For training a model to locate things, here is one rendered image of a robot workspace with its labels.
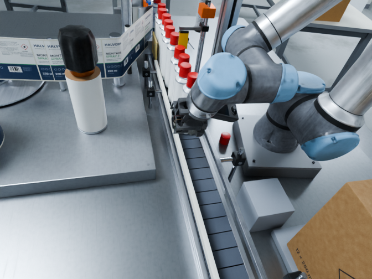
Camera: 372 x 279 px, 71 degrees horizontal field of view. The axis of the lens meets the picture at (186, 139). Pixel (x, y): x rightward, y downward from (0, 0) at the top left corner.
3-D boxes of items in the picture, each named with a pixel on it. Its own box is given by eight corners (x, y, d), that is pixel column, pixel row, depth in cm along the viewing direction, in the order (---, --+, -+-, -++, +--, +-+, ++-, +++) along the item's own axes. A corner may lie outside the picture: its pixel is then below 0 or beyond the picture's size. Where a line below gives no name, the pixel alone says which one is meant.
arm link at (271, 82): (281, 46, 54) (232, 45, 51) (309, 78, 46) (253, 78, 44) (268, 78, 59) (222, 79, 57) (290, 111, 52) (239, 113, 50)
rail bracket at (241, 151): (207, 183, 77) (218, 145, 65) (230, 180, 78) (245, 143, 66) (210, 192, 74) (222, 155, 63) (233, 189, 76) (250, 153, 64)
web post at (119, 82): (112, 80, 98) (107, 31, 85) (124, 79, 99) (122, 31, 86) (112, 87, 95) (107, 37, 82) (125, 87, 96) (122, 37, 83)
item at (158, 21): (153, 55, 115) (154, 6, 100) (165, 55, 116) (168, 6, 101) (155, 61, 111) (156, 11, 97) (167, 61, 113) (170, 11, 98)
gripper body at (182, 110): (169, 108, 68) (177, 88, 57) (200, 106, 71) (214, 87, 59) (172, 135, 67) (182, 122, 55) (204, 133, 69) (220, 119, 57)
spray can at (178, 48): (164, 97, 94) (168, 44, 80) (176, 94, 97) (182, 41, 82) (171, 106, 92) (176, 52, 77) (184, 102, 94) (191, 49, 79)
